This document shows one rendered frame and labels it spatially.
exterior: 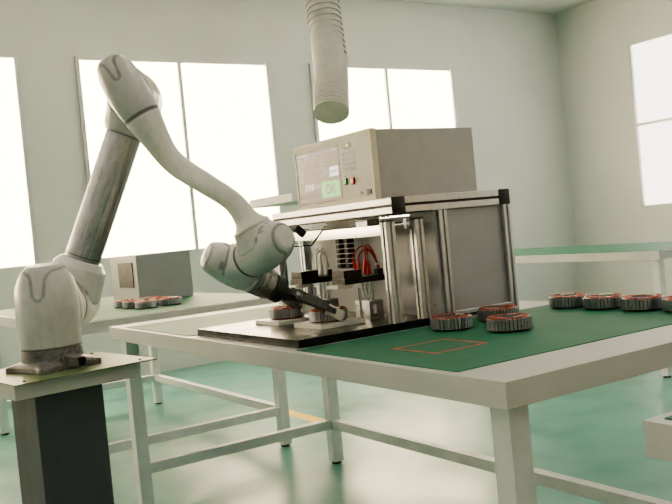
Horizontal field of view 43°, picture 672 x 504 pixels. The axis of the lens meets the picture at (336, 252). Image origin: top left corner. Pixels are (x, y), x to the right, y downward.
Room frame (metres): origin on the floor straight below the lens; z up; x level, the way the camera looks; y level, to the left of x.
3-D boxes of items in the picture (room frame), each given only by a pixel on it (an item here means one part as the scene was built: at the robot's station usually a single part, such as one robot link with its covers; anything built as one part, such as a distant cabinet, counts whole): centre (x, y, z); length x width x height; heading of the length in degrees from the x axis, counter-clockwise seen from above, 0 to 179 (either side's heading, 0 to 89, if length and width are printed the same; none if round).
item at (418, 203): (2.70, -0.16, 1.09); 0.68 x 0.44 x 0.05; 33
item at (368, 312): (2.51, -0.08, 0.80); 0.08 x 0.05 x 0.06; 33
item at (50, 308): (2.23, 0.77, 0.92); 0.18 x 0.16 x 0.22; 3
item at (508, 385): (2.66, -0.10, 0.72); 2.20 x 1.01 x 0.05; 33
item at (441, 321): (2.24, -0.29, 0.77); 0.11 x 0.11 x 0.04
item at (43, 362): (2.20, 0.75, 0.78); 0.22 x 0.18 x 0.06; 52
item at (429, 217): (2.67, -0.11, 0.92); 0.66 x 0.01 x 0.30; 33
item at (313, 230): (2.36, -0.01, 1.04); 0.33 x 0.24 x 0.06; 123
